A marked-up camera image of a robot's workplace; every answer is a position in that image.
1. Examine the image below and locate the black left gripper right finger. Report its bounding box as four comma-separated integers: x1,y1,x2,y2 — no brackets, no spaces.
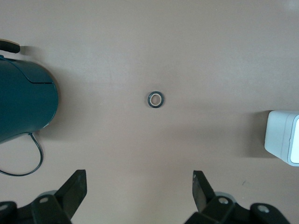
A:
186,170,290,224

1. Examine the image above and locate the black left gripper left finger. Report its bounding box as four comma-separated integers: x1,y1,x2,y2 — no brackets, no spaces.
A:
0,169,88,224

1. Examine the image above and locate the small white lidded bin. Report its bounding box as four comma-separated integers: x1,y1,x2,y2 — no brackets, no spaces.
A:
264,110,299,167

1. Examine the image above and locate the black tape roll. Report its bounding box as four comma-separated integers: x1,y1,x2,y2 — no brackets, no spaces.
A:
147,91,165,109

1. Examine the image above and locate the black power cable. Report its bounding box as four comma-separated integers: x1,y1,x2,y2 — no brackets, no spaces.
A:
0,132,44,176

